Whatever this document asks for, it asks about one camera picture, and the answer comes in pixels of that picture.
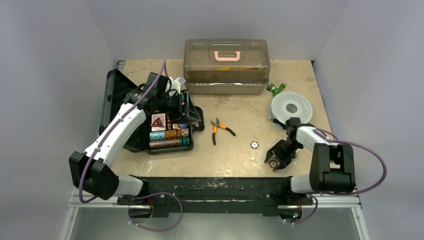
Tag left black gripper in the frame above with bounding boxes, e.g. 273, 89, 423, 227
157, 91, 200, 125

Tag red poker chip front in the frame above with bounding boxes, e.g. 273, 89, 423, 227
268, 160, 279, 169

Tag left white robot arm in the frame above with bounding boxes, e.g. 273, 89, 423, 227
69, 69, 204, 205

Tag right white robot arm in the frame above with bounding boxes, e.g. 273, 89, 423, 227
264, 117, 356, 204

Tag grey poker chip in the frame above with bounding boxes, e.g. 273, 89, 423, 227
250, 141, 259, 149

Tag orange black pliers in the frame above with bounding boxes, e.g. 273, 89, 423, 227
210, 118, 237, 146

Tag bottom chip row brown green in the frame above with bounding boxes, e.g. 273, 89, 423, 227
149, 137, 191, 150

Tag red playing card deck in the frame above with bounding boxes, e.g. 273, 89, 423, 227
151, 113, 167, 132

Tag all in triangle button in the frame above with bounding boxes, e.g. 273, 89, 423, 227
151, 115, 166, 131

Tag black poker chip case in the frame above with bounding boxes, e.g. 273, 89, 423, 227
98, 69, 205, 155

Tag translucent brown storage box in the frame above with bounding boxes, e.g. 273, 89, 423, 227
183, 39, 271, 95

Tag white filament spool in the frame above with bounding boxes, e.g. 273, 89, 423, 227
268, 91, 313, 128

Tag green toy figure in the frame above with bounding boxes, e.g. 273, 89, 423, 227
265, 83, 286, 97

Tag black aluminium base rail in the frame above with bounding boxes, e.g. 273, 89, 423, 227
67, 176, 362, 220

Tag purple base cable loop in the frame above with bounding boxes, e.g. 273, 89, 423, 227
128, 192, 185, 233

